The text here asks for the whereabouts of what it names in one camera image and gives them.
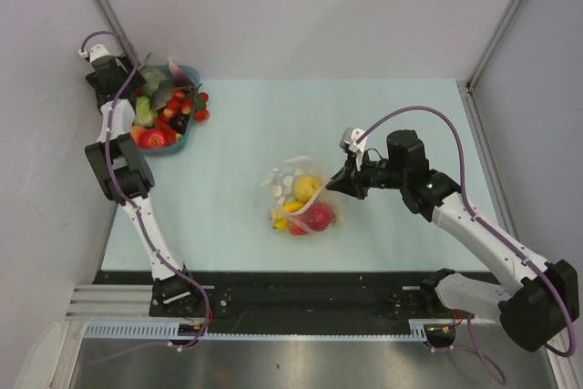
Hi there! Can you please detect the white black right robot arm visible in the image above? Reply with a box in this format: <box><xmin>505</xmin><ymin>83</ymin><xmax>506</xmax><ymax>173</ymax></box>
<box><xmin>326</xmin><ymin>128</ymin><xmax>579</xmax><ymax>352</ymax></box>

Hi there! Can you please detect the light blue cable duct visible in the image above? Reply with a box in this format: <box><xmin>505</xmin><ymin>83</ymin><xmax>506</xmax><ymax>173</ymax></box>
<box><xmin>83</xmin><ymin>321</ymin><xmax>427</xmax><ymax>343</ymax></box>

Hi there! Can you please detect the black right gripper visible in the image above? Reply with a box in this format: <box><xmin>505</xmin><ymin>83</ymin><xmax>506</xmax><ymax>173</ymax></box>
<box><xmin>327</xmin><ymin>148</ymin><xmax>406</xmax><ymax>200</ymax></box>

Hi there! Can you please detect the green cabbage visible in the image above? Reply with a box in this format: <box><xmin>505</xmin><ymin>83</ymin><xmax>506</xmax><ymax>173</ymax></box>
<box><xmin>133</xmin><ymin>97</ymin><xmax>158</xmax><ymax>128</ymax></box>

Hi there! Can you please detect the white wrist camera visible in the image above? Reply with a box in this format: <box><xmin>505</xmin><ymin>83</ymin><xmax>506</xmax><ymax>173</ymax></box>
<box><xmin>78</xmin><ymin>43</ymin><xmax>112</xmax><ymax>63</ymax></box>
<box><xmin>339</xmin><ymin>128</ymin><xmax>367</xmax><ymax>171</ymax></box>

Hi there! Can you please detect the clear zip top bag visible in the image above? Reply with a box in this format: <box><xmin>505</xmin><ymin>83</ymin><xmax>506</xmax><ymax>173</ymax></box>
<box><xmin>261</xmin><ymin>156</ymin><xmax>343</xmax><ymax>237</ymax></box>

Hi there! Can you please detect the cherry tomato cluster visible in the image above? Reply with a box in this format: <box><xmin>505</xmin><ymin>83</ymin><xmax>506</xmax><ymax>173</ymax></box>
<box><xmin>159</xmin><ymin>89</ymin><xmax>194</xmax><ymax>122</ymax></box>

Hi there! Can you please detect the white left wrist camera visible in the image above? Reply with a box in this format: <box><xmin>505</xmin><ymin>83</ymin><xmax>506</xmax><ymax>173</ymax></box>
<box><xmin>78</xmin><ymin>43</ymin><xmax>112</xmax><ymax>63</ymax></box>

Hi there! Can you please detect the yellow banana bunch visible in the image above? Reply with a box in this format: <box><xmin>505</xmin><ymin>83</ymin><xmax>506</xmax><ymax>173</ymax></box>
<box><xmin>270</xmin><ymin>200</ymin><xmax>305</xmax><ymax>230</ymax></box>

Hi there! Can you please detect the orange peach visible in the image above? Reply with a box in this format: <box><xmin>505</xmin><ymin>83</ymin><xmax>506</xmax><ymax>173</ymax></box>
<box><xmin>130</xmin><ymin>125</ymin><xmax>147</xmax><ymax>144</ymax></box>

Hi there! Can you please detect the red apple with highlight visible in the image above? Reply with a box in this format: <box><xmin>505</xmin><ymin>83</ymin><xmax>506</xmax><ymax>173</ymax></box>
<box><xmin>138</xmin><ymin>128</ymin><xmax>169</xmax><ymax>149</ymax></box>

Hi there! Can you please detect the yellow lemon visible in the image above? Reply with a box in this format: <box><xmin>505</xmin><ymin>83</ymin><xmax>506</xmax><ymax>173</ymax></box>
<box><xmin>293</xmin><ymin>175</ymin><xmax>322</xmax><ymax>202</ymax></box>

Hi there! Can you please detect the dark purple eggplant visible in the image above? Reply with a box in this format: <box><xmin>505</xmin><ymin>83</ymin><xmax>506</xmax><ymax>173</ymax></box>
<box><xmin>169</xmin><ymin>112</ymin><xmax>189</xmax><ymax>135</ymax></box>

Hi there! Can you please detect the teal plastic fruit basket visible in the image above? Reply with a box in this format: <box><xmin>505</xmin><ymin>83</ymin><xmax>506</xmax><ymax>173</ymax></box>
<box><xmin>107</xmin><ymin>64</ymin><xmax>202</xmax><ymax>158</ymax></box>

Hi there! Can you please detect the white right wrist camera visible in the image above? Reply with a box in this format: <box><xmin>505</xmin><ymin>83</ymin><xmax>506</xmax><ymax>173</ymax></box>
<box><xmin>339</xmin><ymin>128</ymin><xmax>367</xmax><ymax>171</ymax></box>

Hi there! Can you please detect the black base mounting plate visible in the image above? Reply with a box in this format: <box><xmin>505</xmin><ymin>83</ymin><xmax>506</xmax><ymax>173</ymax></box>
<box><xmin>94</xmin><ymin>271</ymin><xmax>466</xmax><ymax>333</ymax></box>

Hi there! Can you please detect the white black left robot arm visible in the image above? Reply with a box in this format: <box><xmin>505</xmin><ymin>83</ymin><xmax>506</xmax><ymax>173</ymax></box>
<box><xmin>81</xmin><ymin>44</ymin><xmax>203</xmax><ymax>317</ymax></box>

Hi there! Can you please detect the red watermelon slice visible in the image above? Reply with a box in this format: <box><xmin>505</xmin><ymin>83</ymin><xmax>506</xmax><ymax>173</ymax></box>
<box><xmin>154</xmin><ymin>118</ymin><xmax>182</xmax><ymax>146</ymax></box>

